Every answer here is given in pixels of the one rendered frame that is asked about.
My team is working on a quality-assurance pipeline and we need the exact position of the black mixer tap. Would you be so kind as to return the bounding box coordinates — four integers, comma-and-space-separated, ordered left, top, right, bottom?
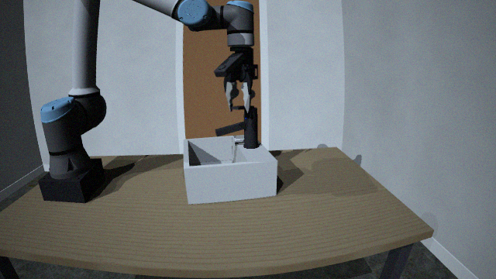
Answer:
215, 106, 259, 149

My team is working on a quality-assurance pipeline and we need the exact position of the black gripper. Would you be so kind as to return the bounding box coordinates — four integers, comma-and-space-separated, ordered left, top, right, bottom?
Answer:
224, 46, 258, 113

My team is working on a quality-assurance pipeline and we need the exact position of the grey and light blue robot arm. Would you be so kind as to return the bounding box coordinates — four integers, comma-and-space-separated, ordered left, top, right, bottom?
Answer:
40, 0, 254, 180

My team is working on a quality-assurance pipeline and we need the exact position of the white sink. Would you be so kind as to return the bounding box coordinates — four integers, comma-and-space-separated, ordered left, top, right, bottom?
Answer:
184, 135, 277, 205

